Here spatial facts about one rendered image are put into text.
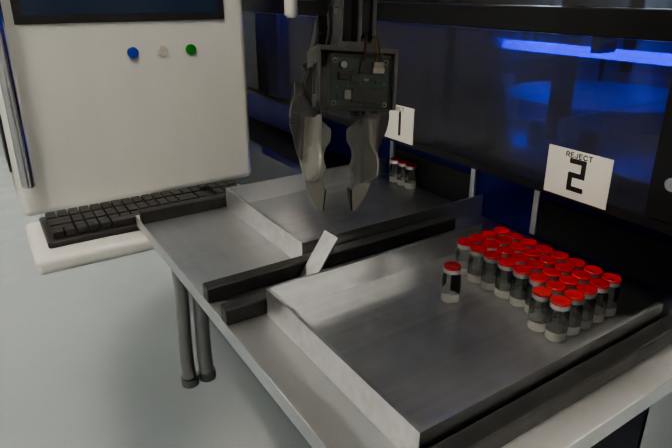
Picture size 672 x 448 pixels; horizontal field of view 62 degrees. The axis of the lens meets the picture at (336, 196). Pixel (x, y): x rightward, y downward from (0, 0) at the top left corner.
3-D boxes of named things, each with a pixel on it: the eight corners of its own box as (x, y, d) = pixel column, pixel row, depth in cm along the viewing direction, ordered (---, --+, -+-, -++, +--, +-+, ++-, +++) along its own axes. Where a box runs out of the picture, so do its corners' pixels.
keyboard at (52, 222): (233, 186, 128) (232, 176, 127) (259, 205, 117) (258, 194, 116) (39, 223, 108) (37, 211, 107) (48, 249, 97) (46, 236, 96)
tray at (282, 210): (384, 173, 112) (385, 157, 111) (481, 214, 92) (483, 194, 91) (226, 207, 95) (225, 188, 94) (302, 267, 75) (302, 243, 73)
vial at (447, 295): (450, 292, 68) (452, 261, 66) (463, 300, 66) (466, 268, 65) (436, 298, 67) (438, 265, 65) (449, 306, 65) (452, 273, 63)
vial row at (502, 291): (462, 267, 74) (465, 235, 72) (583, 332, 60) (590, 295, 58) (450, 271, 73) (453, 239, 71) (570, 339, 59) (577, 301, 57)
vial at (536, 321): (535, 319, 62) (540, 283, 61) (552, 329, 61) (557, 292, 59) (522, 325, 61) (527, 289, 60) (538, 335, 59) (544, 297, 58)
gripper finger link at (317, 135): (298, 216, 50) (313, 112, 48) (290, 205, 55) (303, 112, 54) (332, 220, 50) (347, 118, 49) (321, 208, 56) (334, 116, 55)
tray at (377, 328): (478, 245, 81) (480, 223, 80) (656, 331, 60) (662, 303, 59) (267, 314, 64) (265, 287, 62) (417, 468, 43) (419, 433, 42)
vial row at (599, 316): (486, 259, 76) (489, 228, 75) (608, 320, 62) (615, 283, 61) (475, 263, 75) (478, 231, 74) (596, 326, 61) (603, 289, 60)
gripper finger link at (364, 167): (361, 219, 51) (354, 118, 49) (347, 208, 57) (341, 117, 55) (394, 216, 51) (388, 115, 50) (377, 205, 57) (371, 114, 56)
